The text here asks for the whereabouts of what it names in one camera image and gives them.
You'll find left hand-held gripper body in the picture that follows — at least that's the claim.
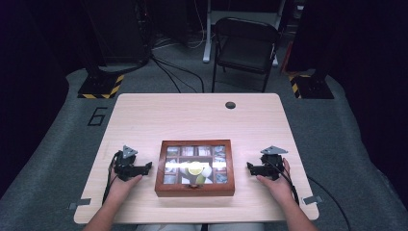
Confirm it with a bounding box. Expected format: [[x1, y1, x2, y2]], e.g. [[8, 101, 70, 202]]
[[114, 144, 143, 182]]

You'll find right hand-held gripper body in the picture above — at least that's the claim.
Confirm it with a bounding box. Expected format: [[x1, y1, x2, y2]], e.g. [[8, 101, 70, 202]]
[[260, 145, 289, 181]]

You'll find yellow-green tea bag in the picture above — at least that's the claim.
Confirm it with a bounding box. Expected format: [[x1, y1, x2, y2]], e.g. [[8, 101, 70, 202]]
[[187, 161, 204, 177]]

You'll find glass-paned wooden box lid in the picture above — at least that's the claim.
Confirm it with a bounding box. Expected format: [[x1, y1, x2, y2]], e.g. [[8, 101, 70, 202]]
[[155, 139, 236, 191]]

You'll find person's left hand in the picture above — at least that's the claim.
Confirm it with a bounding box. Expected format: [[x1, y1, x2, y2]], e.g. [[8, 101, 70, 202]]
[[107, 167, 143, 201]]

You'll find person's right hand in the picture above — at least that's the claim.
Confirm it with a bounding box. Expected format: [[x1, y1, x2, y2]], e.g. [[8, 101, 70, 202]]
[[256, 158, 297, 206]]

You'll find grey tape piece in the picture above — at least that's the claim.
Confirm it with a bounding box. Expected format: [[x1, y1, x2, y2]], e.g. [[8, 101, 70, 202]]
[[67, 197, 92, 211], [301, 194, 323, 206]]

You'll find black stand with striped base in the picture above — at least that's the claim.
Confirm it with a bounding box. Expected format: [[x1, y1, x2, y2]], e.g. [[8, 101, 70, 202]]
[[77, 0, 125, 100], [287, 0, 335, 100]]

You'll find red object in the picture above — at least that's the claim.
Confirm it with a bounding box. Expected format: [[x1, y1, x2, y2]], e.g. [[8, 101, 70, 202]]
[[280, 40, 295, 75]]

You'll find black folding chair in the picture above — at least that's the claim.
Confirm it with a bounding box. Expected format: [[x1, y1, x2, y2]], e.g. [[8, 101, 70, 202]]
[[211, 16, 281, 93]]

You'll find dark curtain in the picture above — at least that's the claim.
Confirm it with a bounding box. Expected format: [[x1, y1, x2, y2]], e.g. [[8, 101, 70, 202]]
[[302, 0, 408, 208], [0, 0, 85, 198]]

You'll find black cabinet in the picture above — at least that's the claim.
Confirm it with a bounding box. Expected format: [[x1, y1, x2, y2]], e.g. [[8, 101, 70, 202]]
[[84, 0, 152, 66]]

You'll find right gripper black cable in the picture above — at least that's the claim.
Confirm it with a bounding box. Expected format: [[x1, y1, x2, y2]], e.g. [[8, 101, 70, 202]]
[[268, 159, 301, 206]]

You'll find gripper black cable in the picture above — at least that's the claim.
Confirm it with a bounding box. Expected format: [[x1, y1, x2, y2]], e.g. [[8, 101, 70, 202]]
[[101, 152, 120, 205], [268, 159, 301, 206]]

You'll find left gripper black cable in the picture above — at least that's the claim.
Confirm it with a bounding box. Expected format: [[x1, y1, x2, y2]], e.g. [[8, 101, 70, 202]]
[[101, 152, 120, 205]]

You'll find black cable beside table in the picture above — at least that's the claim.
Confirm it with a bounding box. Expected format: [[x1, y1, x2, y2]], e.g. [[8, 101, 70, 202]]
[[307, 175, 353, 231]]

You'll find black floor cable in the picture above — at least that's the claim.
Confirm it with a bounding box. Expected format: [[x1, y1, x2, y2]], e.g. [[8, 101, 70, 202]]
[[150, 55, 206, 94], [151, 57, 183, 94]]

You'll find white floor cable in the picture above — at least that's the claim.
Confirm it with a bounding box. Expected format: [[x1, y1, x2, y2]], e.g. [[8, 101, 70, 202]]
[[153, 0, 208, 51]]

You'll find white desk frame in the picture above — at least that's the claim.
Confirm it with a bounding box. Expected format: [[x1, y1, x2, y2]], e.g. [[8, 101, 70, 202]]
[[202, 0, 287, 67]]

